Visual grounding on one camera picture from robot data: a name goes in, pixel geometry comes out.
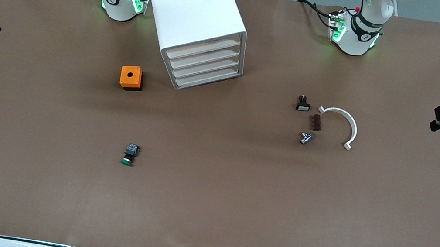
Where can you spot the white capped push button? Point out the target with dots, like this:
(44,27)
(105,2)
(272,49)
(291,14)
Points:
(303,105)

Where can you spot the green push button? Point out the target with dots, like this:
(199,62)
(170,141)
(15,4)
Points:
(130,154)

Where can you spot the white plastic drawer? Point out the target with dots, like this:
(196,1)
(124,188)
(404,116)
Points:
(205,79)
(203,59)
(204,69)
(203,49)

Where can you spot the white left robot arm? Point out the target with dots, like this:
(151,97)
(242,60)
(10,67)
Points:
(363,27)

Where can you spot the orange button enclosure box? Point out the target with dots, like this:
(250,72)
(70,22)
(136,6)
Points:
(130,77)

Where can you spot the brown terminal block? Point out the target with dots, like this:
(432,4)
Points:
(315,122)

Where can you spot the white curved plastic bracket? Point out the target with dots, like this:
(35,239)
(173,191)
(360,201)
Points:
(352,124)

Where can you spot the white drawer cabinet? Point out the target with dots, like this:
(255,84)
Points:
(194,4)

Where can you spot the small metal connector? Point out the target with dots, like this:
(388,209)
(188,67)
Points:
(306,138)

